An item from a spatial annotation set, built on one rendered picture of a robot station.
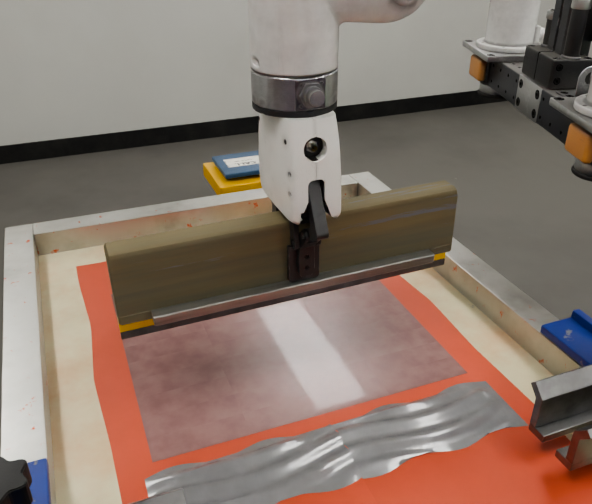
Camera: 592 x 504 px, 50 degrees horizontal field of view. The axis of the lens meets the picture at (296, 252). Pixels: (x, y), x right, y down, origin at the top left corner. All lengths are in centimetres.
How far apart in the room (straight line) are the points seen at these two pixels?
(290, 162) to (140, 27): 356
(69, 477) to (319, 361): 28
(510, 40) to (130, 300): 99
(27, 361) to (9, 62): 343
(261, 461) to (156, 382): 16
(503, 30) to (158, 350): 93
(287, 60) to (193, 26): 362
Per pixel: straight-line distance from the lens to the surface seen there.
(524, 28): 137
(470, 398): 68
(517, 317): 77
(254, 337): 75
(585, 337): 74
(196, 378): 70
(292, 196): 55
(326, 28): 53
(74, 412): 69
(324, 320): 77
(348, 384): 68
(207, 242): 58
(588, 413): 67
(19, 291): 83
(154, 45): 410
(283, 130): 54
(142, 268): 58
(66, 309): 84
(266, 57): 53
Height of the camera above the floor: 141
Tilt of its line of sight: 29 degrees down
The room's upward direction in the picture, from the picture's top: straight up
